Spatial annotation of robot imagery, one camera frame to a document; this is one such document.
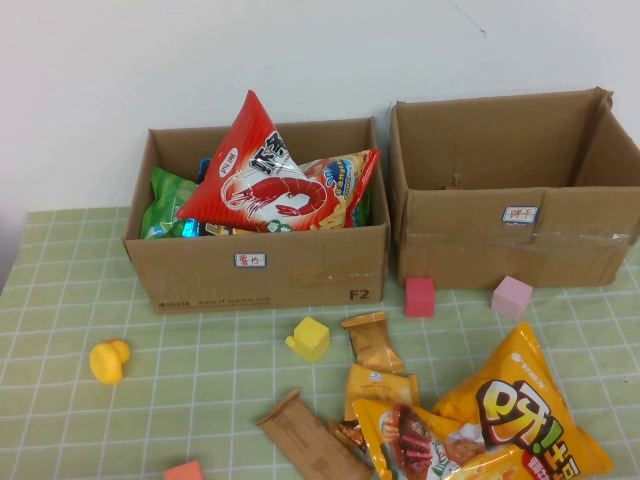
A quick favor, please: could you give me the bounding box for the large orange chip bag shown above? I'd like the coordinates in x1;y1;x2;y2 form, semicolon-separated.
432;322;615;480

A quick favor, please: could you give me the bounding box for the red fries snack bag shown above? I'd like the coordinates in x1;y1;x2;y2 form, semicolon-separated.
298;148;381;231

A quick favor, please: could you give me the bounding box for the yellow rubber duck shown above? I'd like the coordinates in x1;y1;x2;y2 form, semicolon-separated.
89;338;132;385

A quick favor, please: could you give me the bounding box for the dark pink foam cube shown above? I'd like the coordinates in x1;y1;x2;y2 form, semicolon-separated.
404;277;436;319

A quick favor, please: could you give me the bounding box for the long brown snack packet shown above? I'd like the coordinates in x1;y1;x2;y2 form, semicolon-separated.
255;388;374;480

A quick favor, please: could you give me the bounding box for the orange foam cube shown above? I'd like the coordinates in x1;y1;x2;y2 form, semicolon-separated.
163;460;205;480

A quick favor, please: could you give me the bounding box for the light pink foam cube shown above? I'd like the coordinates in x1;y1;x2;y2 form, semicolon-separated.
490;275;534;321

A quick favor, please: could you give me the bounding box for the blue and black snack bag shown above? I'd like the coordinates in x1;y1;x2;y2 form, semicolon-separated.
181;158;251;237

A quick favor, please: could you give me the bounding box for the green checked tablecloth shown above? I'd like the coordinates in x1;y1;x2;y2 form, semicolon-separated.
0;206;640;480

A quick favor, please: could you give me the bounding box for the dark brown small packet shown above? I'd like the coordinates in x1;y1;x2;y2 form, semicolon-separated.
328;418;369;455

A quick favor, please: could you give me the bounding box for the orange small biscuit packet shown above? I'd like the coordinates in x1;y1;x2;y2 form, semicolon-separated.
343;363;420;422

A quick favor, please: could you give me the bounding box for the gold small snack packet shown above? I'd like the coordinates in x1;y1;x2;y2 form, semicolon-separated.
341;311;406;376

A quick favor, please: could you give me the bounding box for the cardboard box with F2 print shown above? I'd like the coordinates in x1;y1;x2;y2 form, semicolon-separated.
123;116;392;316

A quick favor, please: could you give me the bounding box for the taped cardboard box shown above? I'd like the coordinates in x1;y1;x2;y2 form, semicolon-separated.
388;87;640;292

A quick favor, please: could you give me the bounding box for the red shrimp chip bag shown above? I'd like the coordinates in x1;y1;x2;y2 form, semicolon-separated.
175;89;329;234

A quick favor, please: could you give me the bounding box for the yellow plastic block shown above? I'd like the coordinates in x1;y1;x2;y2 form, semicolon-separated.
284;316;331;364

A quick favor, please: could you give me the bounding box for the yellow steak print chip bag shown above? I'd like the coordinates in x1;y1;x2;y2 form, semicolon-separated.
352;398;526;480

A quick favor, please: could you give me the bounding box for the green snack bag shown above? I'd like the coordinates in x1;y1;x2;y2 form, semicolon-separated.
139;166;199;240

